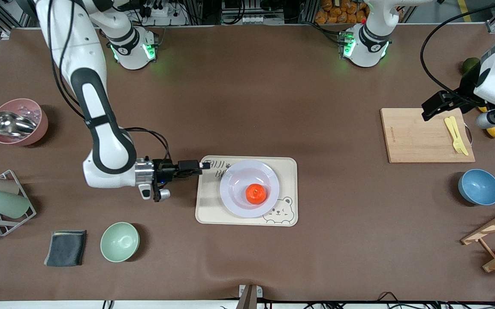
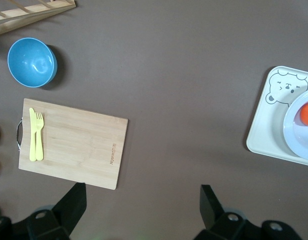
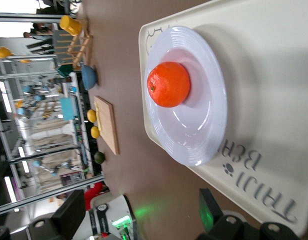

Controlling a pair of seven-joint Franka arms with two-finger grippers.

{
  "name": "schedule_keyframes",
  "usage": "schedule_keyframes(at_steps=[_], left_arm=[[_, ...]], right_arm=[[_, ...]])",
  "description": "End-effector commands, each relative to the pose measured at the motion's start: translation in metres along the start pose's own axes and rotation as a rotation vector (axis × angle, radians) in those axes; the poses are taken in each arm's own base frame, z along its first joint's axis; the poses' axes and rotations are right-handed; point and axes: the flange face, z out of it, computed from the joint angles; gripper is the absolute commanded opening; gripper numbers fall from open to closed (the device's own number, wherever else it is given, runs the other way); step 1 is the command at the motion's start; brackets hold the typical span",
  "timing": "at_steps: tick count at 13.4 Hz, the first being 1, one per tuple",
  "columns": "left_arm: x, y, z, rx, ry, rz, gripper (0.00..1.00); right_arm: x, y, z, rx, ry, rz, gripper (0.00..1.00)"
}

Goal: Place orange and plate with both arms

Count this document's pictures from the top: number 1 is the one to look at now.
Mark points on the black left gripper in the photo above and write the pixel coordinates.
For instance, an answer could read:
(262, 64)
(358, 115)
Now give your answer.
(465, 92)

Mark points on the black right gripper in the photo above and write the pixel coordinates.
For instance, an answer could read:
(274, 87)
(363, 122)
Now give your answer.
(163, 169)

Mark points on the lavender round plate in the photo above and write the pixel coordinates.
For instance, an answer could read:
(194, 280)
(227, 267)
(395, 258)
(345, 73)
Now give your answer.
(239, 201)

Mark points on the orange fruit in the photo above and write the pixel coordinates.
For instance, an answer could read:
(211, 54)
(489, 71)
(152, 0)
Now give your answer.
(256, 194)

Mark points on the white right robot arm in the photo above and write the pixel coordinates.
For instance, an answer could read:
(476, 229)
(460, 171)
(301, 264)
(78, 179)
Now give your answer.
(101, 128)

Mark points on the yellow plastic fork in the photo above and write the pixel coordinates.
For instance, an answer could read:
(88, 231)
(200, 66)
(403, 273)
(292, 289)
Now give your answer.
(451, 131)

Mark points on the yellow plastic knife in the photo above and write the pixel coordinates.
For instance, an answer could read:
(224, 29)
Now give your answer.
(457, 131)

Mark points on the cream tray with bear print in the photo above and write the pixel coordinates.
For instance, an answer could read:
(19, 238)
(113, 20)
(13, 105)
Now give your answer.
(213, 206)

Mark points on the wooden cutting board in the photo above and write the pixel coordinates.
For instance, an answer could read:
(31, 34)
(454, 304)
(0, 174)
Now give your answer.
(410, 137)

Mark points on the green lime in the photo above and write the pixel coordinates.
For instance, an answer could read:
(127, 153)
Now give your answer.
(468, 64)

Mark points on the blue bowl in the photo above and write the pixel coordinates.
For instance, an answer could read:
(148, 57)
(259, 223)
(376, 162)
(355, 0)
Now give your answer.
(480, 187)

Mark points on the mint green bowl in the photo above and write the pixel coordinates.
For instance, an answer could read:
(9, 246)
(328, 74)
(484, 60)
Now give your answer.
(119, 242)

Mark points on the wooden dish rack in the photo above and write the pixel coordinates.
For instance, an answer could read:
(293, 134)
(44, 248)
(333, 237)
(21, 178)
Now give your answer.
(494, 226)

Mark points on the bag of oranges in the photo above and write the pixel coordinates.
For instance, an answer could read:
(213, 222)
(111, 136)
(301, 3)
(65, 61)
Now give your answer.
(342, 13)

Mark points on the dark grey folded cloth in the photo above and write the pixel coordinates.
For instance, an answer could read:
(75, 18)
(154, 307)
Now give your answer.
(65, 248)

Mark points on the white power strip with plugs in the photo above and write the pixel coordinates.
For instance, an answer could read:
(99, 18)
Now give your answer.
(166, 15)

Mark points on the pink bowl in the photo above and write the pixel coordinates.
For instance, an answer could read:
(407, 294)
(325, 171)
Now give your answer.
(37, 128)

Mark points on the metal scoop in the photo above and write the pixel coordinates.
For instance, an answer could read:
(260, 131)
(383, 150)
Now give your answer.
(11, 123)

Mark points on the mint green cup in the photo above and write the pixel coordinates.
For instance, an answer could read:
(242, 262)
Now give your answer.
(7, 204)

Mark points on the metal camera mount bar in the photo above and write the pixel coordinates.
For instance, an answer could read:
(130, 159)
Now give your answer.
(249, 296)

